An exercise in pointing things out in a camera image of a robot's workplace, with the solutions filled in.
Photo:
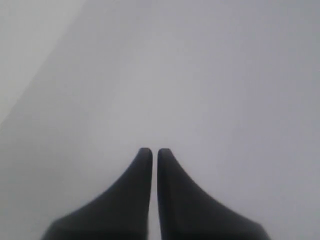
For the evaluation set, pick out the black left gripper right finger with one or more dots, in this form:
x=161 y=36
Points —
x=187 y=212

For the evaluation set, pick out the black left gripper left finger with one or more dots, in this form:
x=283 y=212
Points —
x=119 y=213

